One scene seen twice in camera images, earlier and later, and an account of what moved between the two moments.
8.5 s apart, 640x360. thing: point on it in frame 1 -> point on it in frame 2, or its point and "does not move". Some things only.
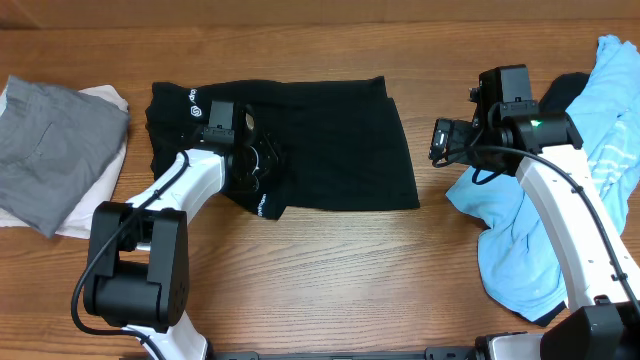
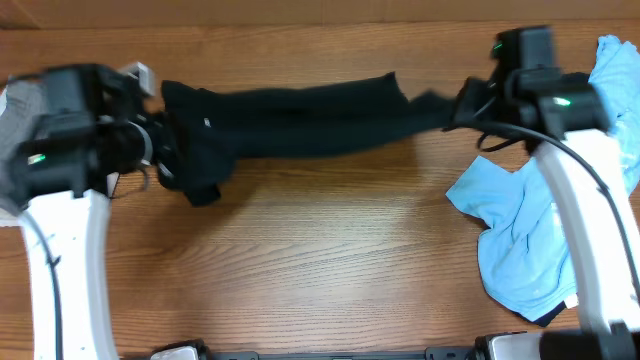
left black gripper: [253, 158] -> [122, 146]
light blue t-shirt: [517, 262] does not move
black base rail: [430, 354] does not move
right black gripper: [455, 145] -> [470, 103]
